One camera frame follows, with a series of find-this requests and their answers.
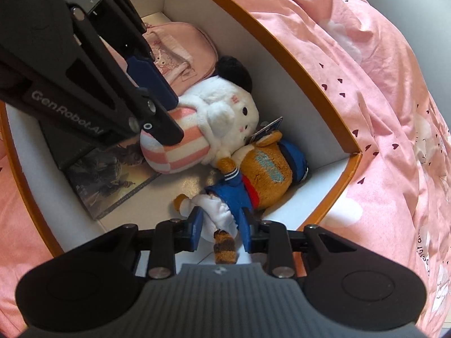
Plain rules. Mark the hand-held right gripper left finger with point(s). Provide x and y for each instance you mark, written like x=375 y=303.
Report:
x=195 y=226

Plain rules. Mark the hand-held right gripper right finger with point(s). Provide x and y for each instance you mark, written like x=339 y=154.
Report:
x=246 y=230

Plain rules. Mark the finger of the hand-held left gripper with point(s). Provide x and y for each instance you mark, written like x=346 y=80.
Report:
x=151 y=77
x=162 y=132

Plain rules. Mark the pink fabric pouch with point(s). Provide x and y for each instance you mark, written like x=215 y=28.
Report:
x=183 y=42

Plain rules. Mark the white plush dog toy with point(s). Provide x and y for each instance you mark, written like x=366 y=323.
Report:
x=218 y=102

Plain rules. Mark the brown bear plush toy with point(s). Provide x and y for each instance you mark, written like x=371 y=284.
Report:
x=267 y=169

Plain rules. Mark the dark picture book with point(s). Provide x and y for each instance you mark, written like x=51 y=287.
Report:
x=105 y=179

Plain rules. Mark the orange cardboard box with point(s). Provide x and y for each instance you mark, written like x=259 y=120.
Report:
x=282 y=95

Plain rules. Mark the blue hang tag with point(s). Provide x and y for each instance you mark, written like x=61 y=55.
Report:
x=269 y=128

